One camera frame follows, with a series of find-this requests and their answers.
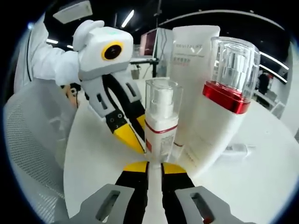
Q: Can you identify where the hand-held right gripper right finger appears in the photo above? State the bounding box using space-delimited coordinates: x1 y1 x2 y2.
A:
161 162 236 224

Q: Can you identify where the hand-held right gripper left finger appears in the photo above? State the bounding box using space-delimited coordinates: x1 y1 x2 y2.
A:
80 161 150 224

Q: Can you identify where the small white skincare bottle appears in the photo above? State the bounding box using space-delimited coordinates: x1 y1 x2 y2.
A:
143 78 183 187
225 143 256 156

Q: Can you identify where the large white skincare tube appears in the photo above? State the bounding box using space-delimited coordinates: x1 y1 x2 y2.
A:
168 25 221 164

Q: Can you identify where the red collar skincare bottle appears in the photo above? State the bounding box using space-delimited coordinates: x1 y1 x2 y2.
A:
186 36 261 173

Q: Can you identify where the person's left hand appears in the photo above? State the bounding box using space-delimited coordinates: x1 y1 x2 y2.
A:
60 82 82 105

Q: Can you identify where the black-legged laptop table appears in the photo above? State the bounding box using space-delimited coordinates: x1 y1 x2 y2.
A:
129 57 159 77

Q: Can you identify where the white ceiling air conditioner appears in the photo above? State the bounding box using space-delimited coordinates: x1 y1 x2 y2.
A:
53 0 93 24

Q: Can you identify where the long white ceiling light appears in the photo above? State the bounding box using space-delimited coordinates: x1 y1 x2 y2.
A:
121 9 135 28
259 64 288 84
259 50 290 70

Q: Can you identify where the grey mesh office chair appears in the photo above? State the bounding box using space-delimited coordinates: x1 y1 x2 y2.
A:
3 79 78 224

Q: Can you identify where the curved ceiling light track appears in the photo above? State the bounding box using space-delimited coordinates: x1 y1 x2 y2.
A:
158 15 285 31

